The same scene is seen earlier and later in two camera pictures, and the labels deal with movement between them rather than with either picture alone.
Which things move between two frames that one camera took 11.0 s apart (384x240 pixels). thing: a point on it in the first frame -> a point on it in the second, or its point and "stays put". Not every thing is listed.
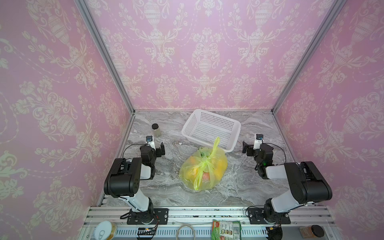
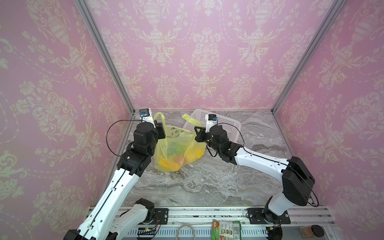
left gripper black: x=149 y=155 -> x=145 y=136
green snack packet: x=226 y=230 stays put
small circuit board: x=142 y=231 stays put
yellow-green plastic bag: x=205 y=166 -> x=179 y=147
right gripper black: x=250 y=148 -> x=199 y=134
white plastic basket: x=203 y=128 stays put
